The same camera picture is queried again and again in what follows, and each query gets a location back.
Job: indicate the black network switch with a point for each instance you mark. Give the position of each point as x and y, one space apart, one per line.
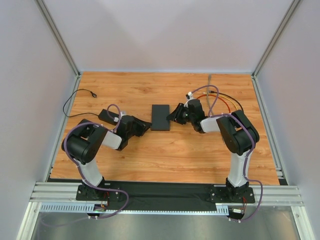
159 113

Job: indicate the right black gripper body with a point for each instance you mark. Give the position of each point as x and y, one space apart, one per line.
180 114

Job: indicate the black power adapter brick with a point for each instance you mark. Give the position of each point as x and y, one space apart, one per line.
107 116

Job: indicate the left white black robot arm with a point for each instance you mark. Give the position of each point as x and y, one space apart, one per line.
83 142

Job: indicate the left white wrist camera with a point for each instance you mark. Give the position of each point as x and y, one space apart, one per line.
118 117

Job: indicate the aluminium front frame rail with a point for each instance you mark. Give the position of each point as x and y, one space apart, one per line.
65 192

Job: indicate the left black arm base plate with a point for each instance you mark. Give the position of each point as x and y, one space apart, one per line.
87 193

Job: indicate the slotted grey cable duct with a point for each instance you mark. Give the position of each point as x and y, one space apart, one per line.
91 208

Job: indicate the black cloth strip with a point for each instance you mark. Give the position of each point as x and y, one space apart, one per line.
162 196

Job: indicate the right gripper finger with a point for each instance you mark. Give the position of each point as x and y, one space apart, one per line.
181 108
173 116

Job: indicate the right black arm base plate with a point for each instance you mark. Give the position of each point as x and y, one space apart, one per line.
230 194

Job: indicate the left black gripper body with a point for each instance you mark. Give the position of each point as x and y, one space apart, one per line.
136 125

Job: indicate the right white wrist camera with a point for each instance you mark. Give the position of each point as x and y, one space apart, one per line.
189 96

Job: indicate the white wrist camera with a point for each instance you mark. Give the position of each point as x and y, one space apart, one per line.
189 96
118 117

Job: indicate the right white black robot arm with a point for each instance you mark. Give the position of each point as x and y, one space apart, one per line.
238 134

